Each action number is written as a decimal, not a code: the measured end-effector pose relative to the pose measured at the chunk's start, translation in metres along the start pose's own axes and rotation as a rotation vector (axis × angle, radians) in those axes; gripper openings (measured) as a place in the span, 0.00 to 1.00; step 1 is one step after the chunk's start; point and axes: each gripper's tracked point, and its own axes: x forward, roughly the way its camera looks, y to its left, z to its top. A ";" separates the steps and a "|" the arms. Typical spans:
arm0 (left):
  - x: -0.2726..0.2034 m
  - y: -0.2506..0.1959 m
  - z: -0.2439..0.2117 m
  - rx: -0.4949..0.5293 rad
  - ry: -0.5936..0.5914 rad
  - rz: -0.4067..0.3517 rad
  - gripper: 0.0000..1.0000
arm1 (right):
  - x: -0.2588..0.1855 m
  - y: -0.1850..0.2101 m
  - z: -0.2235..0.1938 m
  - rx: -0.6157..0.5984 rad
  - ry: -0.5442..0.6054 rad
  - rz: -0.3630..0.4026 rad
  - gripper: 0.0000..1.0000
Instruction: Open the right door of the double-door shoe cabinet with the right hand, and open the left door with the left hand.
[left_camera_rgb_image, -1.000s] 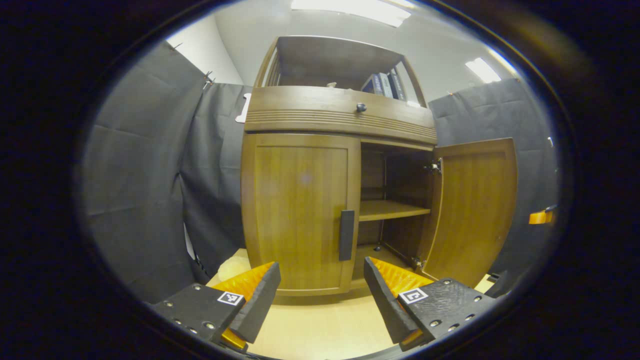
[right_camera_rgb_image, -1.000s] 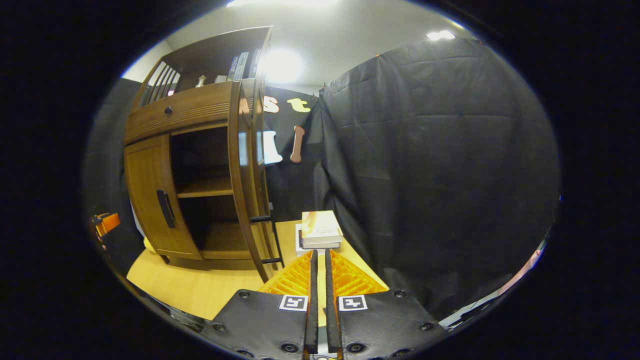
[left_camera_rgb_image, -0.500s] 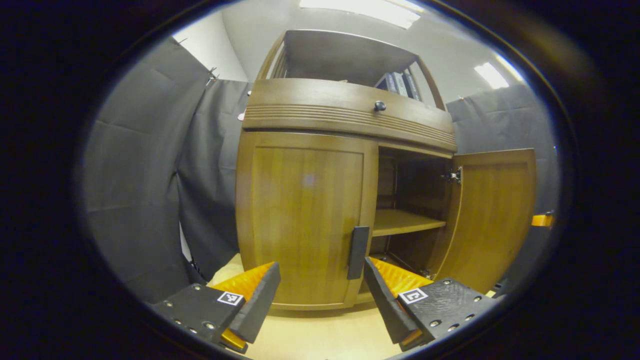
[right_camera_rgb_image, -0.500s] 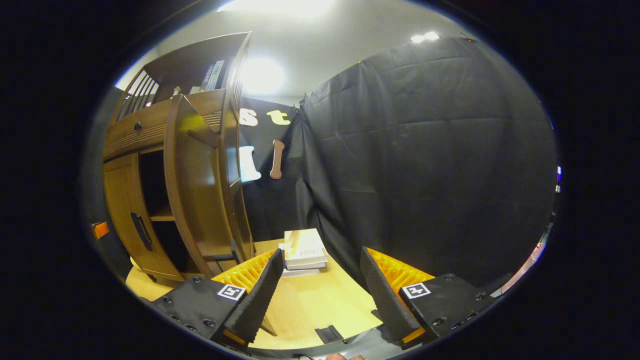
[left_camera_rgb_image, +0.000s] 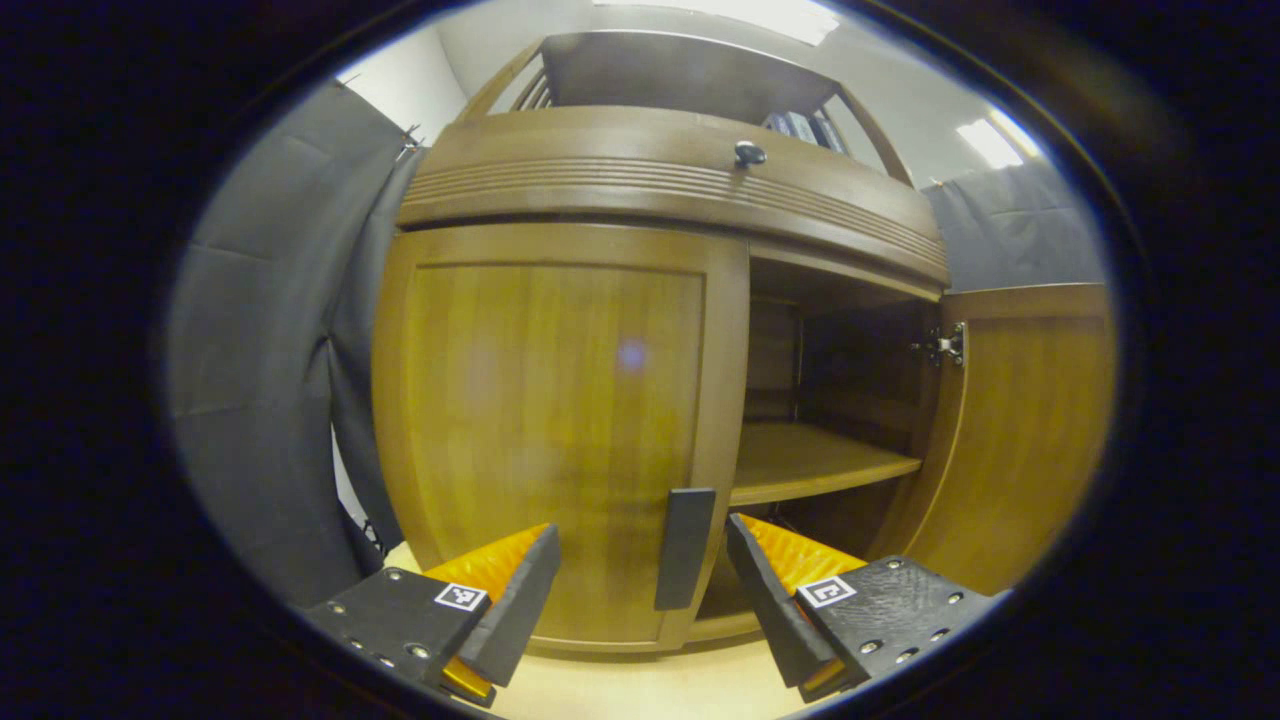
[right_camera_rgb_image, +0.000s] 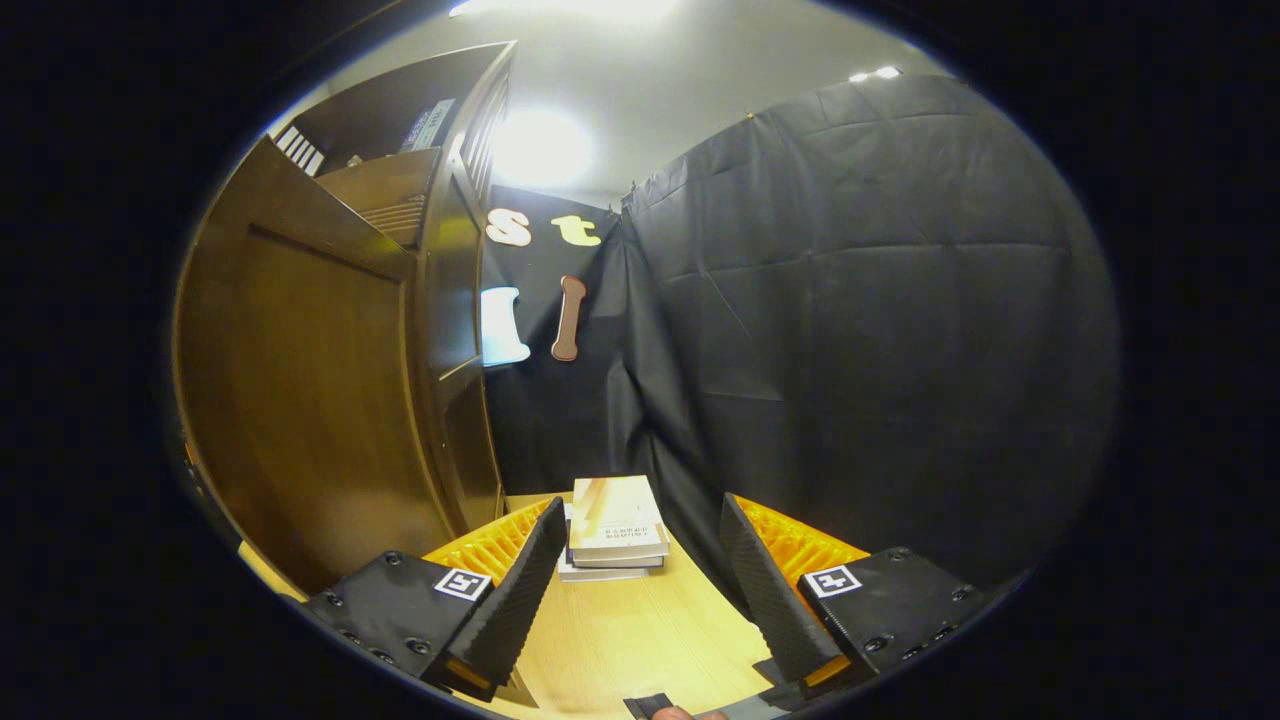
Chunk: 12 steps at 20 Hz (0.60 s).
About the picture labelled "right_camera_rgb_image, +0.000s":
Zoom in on cream paperback book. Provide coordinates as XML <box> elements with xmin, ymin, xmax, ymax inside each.
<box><xmin>569</xmin><ymin>475</ymin><xmax>670</xmax><ymax>561</ymax></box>

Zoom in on wooden cabinet drawer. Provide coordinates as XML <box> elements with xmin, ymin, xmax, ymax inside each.
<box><xmin>314</xmin><ymin>147</ymin><xmax>442</xmax><ymax>250</ymax></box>

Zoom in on wooden cabinet door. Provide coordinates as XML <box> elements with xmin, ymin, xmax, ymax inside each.
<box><xmin>175</xmin><ymin>135</ymin><xmax>458</xmax><ymax>598</ymax></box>

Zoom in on white book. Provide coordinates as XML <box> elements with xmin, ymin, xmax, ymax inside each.
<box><xmin>556</xmin><ymin>502</ymin><xmax>652</xmax><ymax>584</ymax></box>

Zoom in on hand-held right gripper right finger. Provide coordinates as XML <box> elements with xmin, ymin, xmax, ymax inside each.
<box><xmin>718</xmin><ymin>492</ymin><xmax>1001</xmax><ymax>701</ymax></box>

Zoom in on wooden double-door shoe cabinet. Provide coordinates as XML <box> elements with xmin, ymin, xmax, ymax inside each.
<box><xmin>175</xmin><ymin>40</ymin><xmax>521</xmax><ymax>598</ymax></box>

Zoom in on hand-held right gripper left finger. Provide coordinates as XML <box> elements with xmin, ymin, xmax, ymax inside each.
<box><xmin>300</xmin><ymin>496</ymin><xmax>569</xmax><ymax>701</ymax></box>

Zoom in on black backdrop cloth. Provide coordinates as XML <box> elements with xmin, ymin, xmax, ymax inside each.
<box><xmin>482</xmin><ymin>183</ymin><xmax>657</xmax><ymax>503</ymax></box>
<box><xmin>615</xmin><ymin>75</ymin><xmax>1123</xmax><ymax>603</ymax></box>

